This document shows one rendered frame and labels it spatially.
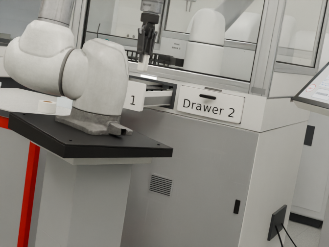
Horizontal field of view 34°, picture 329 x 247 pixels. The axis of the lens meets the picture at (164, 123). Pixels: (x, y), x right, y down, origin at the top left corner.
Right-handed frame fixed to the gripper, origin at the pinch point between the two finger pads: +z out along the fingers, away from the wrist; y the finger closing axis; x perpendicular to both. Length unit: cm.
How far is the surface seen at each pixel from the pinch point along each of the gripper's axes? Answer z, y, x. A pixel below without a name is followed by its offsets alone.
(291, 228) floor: 100, -168, 41
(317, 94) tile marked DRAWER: 0, -5, 70
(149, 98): 13.7, 1.7, 6.3
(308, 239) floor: 100, -155, 55
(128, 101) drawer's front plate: 15.5, 10.8, 1.7
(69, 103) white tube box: 22.0, 7.8, -28.0
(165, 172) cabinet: 47, -19, 9
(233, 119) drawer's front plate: 17.3, -17.0, 36.8
